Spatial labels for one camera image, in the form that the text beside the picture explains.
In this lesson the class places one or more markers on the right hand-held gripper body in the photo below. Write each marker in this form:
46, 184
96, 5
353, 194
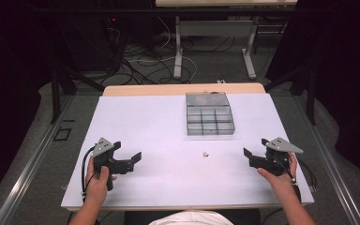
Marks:
273, 159

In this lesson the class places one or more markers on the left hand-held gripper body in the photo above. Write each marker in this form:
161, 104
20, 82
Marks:
105, 160

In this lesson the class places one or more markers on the person's right hand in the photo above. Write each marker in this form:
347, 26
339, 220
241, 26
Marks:
283, 180

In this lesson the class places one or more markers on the person's left hand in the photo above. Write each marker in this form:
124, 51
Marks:
96, 187

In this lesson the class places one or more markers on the white table mat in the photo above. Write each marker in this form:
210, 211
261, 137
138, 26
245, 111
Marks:
168, 131

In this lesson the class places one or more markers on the small pale bead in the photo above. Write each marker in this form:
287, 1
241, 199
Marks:
205, 154

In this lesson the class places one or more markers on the clear plastic compartment box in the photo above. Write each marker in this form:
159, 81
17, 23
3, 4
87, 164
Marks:
208, 117

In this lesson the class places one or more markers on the black metal stand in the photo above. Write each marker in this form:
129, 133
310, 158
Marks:
310, 93
56, 93

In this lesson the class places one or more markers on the person's white shirt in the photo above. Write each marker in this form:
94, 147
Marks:
192, 218

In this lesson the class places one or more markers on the black computer tower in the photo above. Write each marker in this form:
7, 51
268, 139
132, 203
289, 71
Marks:
90, 40

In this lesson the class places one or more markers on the white-legged desk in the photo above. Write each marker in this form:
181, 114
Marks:
214, 28

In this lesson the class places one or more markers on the black floor socket frame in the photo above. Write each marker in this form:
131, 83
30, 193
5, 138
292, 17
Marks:
62, 134

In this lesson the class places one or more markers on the aluminium floor rail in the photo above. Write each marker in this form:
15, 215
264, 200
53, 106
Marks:
28, 168
331, 168

